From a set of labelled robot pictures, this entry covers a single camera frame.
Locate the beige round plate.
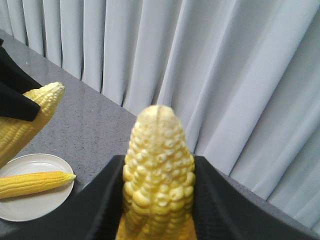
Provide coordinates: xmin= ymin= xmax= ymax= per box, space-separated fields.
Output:
xmin=0 ymin=153 xmax=74 ymax=222

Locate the yellow corn cob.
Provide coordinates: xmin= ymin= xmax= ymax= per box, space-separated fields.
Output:
xmin=0 ymin=171 xmax=76 ymax=199
xmin=116 ymin=105 xmax=197 ymax=240
xmin=0 ymin=82 xmax=65 ymax=167

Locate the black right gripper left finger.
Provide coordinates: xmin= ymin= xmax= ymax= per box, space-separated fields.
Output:
xmin=3 ymin=155 xmax=124 ymax=240

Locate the white pleated curtain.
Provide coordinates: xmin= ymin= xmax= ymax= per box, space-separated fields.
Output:
xmin=0 ymin=0 xmax=320 ymax=232

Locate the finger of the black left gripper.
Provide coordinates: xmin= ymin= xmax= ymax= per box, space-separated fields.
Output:
xmin=0 ymin=47 xmax=42 ymax=122

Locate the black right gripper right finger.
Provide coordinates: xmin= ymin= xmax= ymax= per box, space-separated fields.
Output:
xmin=193 ymin=156 xmax=320 ymax=240

